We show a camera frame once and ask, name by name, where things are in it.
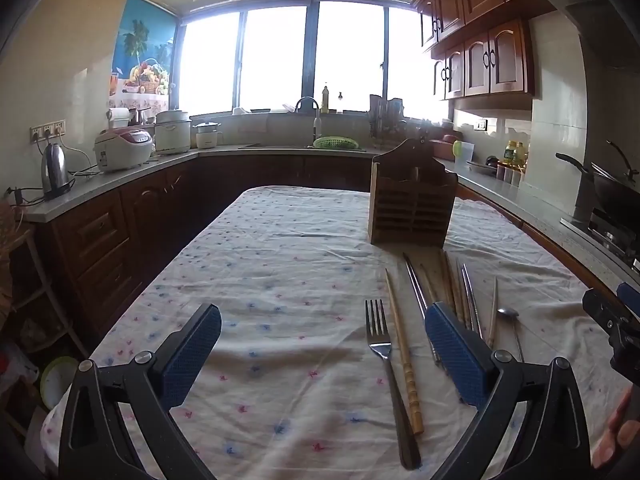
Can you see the black wok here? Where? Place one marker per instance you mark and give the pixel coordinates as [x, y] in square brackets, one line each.
[612, 185]

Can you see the dish rack with utensils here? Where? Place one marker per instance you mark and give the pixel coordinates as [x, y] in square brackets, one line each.
[386, 120]

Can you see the tropical fruit wall poster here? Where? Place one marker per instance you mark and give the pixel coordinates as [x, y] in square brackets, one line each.
[145, 50]

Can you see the curved metal faucet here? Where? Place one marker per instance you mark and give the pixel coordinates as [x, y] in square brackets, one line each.
[315, 110]

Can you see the green plastic basket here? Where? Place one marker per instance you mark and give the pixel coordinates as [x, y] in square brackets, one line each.
[336, 142]

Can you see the gas stove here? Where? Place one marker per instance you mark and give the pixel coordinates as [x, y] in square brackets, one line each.
[607, 232]

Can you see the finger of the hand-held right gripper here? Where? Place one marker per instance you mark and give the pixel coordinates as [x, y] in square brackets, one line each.
[630, 296]
[602, 310]

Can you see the green rimmed white plate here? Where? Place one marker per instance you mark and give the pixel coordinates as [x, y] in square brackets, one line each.
[57, 382]

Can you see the kitchen sink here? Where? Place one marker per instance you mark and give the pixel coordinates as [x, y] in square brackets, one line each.
[272, 146]

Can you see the pink white rice cooker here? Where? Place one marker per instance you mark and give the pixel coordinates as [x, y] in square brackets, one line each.
[122, 150]

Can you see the yellow dish soap bottle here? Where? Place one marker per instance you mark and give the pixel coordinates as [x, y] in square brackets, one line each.
[325, 100]

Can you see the wooden rack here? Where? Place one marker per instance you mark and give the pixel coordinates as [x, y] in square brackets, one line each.
[30, 290]

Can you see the range hood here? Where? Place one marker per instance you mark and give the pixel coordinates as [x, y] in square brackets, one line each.
[600, 15]

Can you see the large white cooker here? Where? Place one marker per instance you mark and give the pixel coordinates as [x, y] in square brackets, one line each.
[172, 135]

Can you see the steel electric kettle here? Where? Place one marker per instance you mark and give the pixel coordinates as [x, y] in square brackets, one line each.
[54, 170]

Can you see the wooden utensil holder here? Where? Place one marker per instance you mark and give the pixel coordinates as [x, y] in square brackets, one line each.
[410, 205]

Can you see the notched bamboo chopstick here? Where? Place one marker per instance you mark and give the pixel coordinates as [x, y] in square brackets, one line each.
[402, 355]

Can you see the wooden lower cabinets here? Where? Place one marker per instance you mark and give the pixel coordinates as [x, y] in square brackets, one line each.
[125, 240]

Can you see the wooden upper cabinets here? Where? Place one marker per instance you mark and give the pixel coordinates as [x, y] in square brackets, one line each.
[480, 50]

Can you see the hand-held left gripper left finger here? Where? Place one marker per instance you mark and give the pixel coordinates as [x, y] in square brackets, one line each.
[192, 355]

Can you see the light wooden chopstick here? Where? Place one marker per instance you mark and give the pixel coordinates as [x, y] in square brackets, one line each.
[493, 310]

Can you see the paper towel roll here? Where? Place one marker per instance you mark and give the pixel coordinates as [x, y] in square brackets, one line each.
[119, 118]

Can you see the metal fork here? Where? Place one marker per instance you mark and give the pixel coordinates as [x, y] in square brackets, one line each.
[379, 335]

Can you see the yellow oil bottle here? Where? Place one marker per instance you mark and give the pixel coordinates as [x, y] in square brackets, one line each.
[521, 154]
[509, 152]

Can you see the row of seasoning jars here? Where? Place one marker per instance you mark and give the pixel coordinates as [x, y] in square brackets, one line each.
[510, 174]

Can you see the wooden cabinets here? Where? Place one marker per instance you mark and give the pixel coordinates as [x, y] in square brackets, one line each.
[125, 240]
[480, 50]

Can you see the small white electric pot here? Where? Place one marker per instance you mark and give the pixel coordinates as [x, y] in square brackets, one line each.
[207, 136]

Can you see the wall outlet strip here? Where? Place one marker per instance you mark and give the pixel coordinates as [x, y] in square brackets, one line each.
[47, 130]

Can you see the large kitchen window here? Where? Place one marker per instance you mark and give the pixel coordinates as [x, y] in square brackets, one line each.
[280, 60]

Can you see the metal spoon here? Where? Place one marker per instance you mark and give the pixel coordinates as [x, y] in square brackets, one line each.
[507, 312]

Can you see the steel cup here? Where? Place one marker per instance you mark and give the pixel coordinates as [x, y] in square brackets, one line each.
[140, 116]

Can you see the white floral tablecloth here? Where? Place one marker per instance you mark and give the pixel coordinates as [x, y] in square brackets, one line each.
[280, 270]

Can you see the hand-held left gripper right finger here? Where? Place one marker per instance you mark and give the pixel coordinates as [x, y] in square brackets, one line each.
[452, 350]

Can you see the person's right hand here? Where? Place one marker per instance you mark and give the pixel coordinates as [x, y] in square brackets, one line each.
[625, 430]

